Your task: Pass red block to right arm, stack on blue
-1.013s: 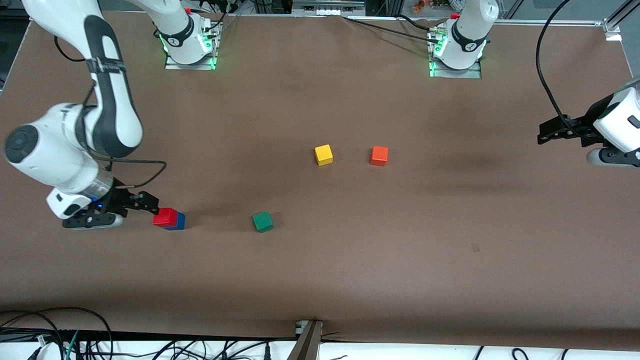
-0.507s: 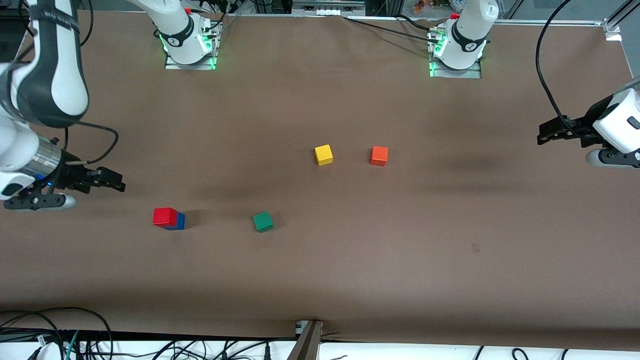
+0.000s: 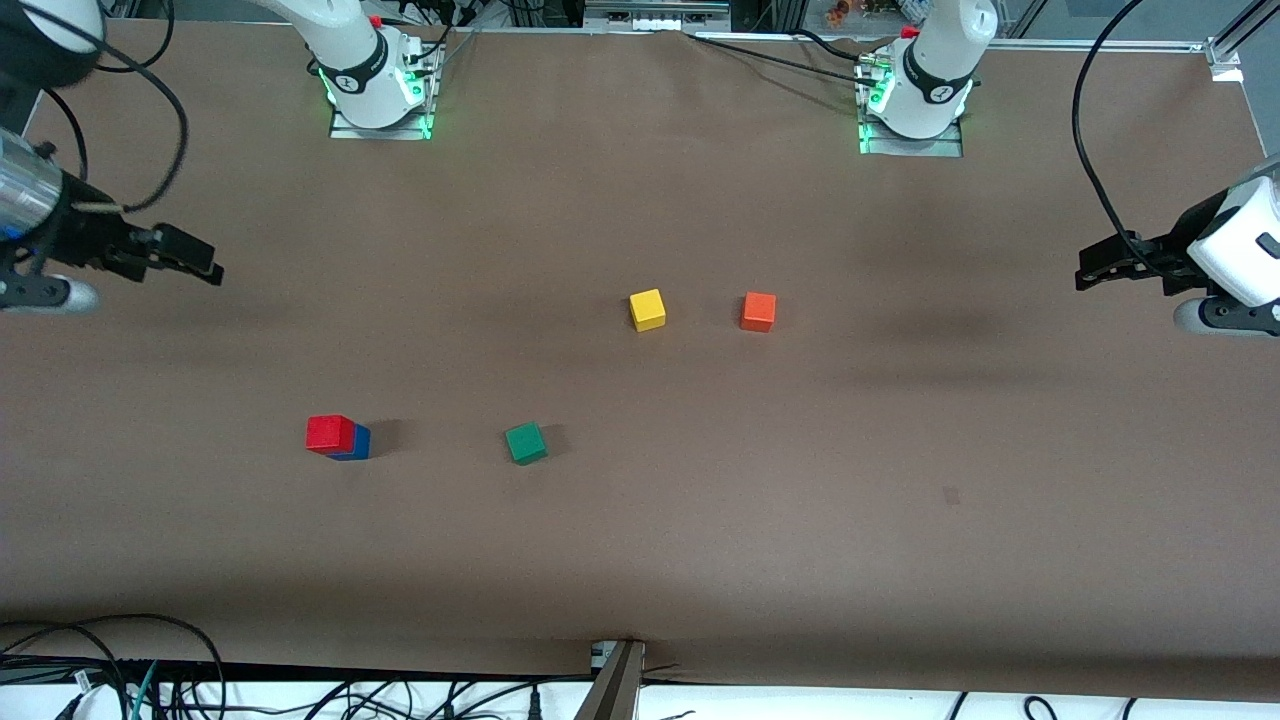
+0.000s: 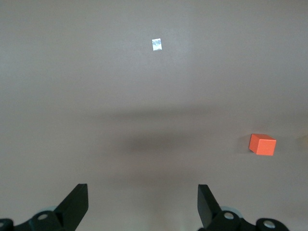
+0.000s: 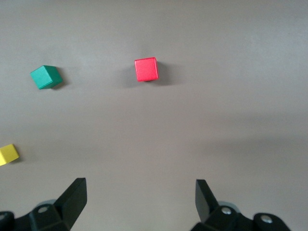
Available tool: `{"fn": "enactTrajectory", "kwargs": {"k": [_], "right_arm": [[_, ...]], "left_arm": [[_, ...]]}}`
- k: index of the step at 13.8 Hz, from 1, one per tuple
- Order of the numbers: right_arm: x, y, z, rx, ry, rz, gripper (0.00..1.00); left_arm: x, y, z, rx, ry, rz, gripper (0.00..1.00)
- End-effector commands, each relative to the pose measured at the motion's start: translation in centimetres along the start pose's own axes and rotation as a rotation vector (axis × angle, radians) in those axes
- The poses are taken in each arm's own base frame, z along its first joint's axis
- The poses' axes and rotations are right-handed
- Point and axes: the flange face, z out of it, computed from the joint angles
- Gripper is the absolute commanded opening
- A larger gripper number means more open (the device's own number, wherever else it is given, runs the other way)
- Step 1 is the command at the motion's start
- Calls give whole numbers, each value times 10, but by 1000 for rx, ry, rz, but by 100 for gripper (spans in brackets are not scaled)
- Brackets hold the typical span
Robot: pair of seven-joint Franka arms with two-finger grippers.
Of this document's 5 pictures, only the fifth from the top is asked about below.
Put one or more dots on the green wooden block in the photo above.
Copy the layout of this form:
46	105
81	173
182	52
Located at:
45	77

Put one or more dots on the red wooden block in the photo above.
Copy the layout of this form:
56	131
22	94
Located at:
146	69

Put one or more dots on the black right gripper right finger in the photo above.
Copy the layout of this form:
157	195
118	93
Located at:
204	199

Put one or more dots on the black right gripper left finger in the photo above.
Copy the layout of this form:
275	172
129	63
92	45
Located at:
72	199

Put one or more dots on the yellow wooden block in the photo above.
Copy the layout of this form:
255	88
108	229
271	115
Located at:
8	154

